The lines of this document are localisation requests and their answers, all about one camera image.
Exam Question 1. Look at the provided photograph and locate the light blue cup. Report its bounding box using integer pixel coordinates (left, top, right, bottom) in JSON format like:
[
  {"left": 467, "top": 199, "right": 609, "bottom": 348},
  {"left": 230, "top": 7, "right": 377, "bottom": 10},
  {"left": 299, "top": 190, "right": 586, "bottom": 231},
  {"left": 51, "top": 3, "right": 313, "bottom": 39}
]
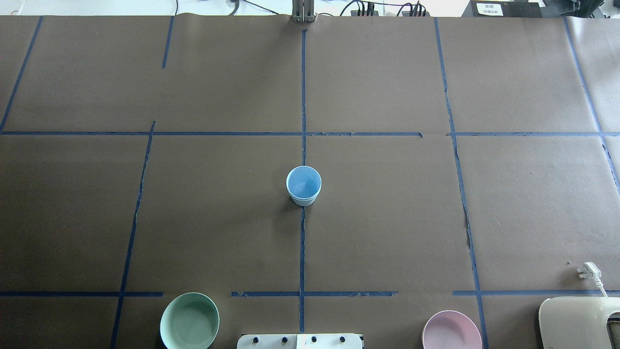
[{"left": 285, "top": 166, "right": 323, "bottom": 207}]

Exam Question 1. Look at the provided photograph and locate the orange black power strip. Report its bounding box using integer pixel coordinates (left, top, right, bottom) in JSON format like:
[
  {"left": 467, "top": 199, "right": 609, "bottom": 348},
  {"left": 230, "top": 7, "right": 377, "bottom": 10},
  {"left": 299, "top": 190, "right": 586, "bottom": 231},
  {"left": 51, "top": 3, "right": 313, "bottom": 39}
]
[{"left": 340, "top": 0, "right": 431, "bottom": 17}]

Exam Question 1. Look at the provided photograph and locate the white power cord with plug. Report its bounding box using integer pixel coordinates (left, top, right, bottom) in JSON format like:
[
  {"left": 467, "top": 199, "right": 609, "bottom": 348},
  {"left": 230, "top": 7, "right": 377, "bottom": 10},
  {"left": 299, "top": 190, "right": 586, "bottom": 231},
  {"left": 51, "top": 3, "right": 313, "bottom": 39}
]
[{"left": 577, "top": 262, "right": 609, "bottom": 298}]

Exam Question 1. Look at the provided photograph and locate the green bowl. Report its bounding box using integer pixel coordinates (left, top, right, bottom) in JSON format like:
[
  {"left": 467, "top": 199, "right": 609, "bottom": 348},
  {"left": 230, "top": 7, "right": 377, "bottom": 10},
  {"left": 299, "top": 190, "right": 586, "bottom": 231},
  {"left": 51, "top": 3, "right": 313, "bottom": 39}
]
[{"left": 159, "top": 292, "right": 220, "bottom": 349}]

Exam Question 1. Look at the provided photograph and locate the white toaster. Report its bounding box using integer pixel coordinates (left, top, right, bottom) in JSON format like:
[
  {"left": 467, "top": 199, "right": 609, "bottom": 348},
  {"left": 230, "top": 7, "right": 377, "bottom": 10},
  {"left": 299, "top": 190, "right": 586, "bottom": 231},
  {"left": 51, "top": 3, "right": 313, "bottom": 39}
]
[{"left": 538, "top": 296, "right": 620, "bottom": 349}]

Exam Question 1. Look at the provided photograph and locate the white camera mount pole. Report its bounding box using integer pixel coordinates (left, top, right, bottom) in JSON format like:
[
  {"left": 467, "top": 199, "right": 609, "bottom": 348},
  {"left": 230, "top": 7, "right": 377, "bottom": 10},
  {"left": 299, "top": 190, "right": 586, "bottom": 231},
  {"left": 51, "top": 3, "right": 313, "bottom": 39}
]
[{"left": 236, "top": 333, "right": 365, "bottom": 349}]

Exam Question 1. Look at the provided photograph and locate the aluminium frame post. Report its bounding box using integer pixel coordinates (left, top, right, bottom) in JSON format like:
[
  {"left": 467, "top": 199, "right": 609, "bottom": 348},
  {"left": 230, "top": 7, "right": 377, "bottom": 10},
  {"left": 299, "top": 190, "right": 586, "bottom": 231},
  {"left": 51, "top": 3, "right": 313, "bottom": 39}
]
[{"left": 292, "top": 0, "right": 316, "bottom": 23}]

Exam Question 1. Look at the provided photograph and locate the black box with label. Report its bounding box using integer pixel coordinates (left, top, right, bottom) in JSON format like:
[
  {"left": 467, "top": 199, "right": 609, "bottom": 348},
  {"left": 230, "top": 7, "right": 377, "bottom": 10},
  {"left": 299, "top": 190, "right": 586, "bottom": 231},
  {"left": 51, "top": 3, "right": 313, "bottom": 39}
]
[{"left": 461, "top": 0, "right": 543, "bottom": 18}]

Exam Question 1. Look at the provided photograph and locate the pink bowl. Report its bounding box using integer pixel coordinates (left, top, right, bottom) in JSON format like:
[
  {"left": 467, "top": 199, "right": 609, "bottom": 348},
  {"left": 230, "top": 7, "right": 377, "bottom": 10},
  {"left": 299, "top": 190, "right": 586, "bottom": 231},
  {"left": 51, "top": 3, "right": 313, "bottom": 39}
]
[{"left": 421, "top": 311, "right": 483, "bottom": 349}]

